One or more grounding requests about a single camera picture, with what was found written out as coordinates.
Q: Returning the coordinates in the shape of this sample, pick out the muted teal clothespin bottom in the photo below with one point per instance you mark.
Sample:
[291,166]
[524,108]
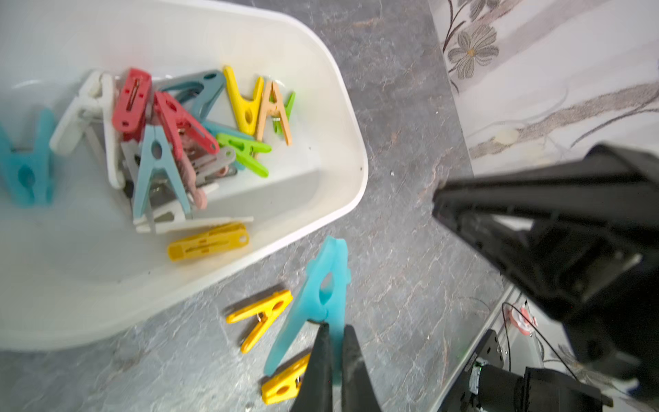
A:
[157,159]

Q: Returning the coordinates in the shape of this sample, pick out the green clothespin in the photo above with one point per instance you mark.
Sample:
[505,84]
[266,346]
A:
[288,109]
[245,150]

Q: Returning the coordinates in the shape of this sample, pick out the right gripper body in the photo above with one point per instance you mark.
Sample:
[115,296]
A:
[581,240]

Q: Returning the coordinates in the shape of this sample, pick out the yellow clothespin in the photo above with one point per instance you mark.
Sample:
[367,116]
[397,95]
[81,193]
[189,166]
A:
[266,311]
[224,238]
[245,111]
[285,385]

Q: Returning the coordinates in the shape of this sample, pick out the red clothespin pile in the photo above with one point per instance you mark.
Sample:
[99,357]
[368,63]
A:
[130,112]

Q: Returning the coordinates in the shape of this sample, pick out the white clothespin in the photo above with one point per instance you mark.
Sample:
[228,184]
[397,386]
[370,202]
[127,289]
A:
[95,100]

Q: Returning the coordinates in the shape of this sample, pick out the pink white small object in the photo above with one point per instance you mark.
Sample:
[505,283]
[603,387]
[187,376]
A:
[521,318]

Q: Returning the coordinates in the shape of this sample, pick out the pink clothespin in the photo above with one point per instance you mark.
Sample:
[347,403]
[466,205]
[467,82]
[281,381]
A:
[192,152]

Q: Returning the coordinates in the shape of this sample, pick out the dark teal clothespin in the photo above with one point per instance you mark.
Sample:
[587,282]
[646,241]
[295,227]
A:
[202,89]

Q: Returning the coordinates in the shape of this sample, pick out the grey clothespin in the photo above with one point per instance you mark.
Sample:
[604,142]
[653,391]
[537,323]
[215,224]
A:
[211,167]

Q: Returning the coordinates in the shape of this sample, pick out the tan clothespin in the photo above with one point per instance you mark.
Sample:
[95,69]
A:
[272,105]

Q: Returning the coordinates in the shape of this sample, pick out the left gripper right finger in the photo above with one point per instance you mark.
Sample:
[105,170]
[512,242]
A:
[357,391]

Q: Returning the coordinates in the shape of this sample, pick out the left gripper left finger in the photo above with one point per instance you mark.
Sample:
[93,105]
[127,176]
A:
[315,393]

